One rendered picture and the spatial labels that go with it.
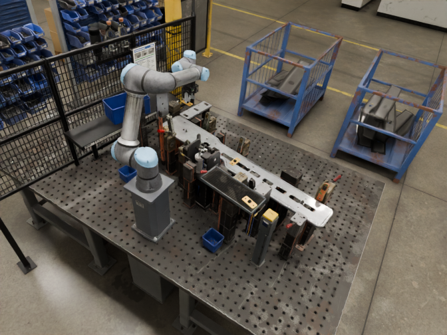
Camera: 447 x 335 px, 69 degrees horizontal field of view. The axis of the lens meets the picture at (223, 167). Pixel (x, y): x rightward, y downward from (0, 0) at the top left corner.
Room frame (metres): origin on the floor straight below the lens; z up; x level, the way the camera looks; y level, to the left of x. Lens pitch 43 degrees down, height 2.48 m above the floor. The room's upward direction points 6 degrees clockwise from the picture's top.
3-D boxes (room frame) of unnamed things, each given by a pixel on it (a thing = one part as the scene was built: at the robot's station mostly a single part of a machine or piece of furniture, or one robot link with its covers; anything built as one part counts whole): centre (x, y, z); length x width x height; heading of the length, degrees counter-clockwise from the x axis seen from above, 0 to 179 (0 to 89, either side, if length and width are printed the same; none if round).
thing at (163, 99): (2.09, 0.51, 1.17); 0.12 x 0.01 x 0.34; 144
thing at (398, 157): (3.41, -1.87, 0.47); 1.20 x 0.80 x 0.95; 154
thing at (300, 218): (1.17, -0.45, 0.88); 0.11 x 0.10 x 0.36; 144
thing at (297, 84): (4.05, -0.74, 0.47); 1.20 x 0.80 x 0.95; 152
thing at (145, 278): (1.27, 0.41, 0.33); 0.31 x 0.31 x 0.66; 63
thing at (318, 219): (1.65, -0.09, 1.00); 1.38 x 0.22 x 0.02; 54
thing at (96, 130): (2.02, 0.77, 1.02); 0.90 x 0.22 x 0.03; 144
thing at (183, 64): (1.81, 0.31, 1.56); 0.11 x 0.11 x 0.08; 67
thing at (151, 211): (1.27, 0.41, 0.90); 0.21 x 0.21 x 0.40; 63
